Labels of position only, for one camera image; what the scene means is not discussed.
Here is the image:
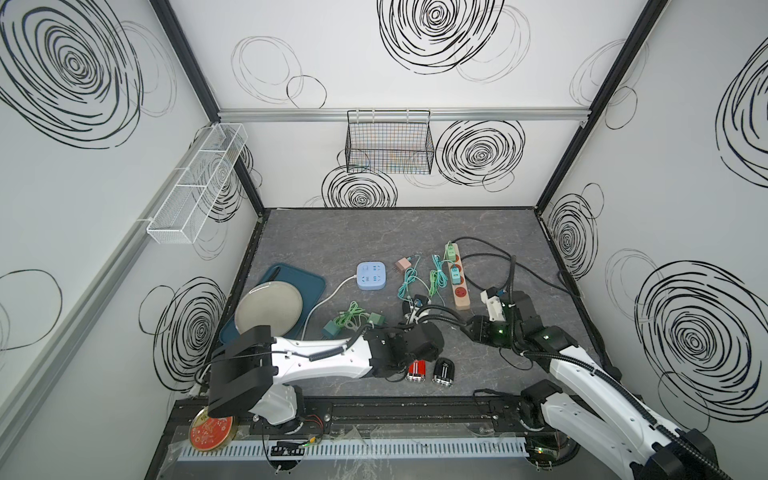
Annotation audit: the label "white power cord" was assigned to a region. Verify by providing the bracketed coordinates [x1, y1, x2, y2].
[298, 275, 359, 342]

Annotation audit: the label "white wire wall shelf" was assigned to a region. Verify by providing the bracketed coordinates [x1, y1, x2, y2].
[146, 123, 248, 245]

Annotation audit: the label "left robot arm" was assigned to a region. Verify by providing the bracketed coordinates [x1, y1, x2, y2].
[208, 323, 444, 426]

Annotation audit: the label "beige power strip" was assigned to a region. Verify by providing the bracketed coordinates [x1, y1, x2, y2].
[444, 242, 471, 311]

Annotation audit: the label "black wire wall basket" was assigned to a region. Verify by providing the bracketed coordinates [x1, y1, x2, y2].
[344, 109, 435, 175]

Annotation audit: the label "blue power strip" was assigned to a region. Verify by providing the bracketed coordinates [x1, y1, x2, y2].
[356, 261, 387, 291]

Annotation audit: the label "light green charging cable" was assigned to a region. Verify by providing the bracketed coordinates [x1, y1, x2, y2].
[335, 301, 368, 330]

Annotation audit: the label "red round tin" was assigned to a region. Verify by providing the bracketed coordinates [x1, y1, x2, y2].
[188, 407, 236, 452]

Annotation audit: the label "teal plastic tray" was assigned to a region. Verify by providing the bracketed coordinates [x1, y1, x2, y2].
[219, 263, 326, 344]

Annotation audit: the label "white slotted cable duct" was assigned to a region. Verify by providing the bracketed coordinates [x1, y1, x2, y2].
[178, 437, 529, 461]

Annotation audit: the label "teal charger on beige strip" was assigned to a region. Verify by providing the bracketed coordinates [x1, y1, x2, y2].
[450, 265, 463, 285]

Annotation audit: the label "round grey plate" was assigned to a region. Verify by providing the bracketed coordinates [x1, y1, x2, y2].
[234, 281, 304, 336]

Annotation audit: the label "teal cable pink charger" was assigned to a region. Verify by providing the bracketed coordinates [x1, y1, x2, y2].
[397, 255, 421, 301]

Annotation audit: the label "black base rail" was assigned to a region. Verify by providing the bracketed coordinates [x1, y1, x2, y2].
[173, 395, 541, 436]

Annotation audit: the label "black power cord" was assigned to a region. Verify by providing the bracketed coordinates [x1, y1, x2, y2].
[458, 236, 577, 298]

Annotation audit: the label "green charger on beige strip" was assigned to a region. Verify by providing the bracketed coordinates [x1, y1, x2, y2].
[444, 242, 458, 262]

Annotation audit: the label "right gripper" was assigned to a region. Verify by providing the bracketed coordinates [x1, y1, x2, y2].
[458, 314, 521, 348]

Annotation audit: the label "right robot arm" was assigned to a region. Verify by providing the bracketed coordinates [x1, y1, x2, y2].
[469, 289, 728, 479]

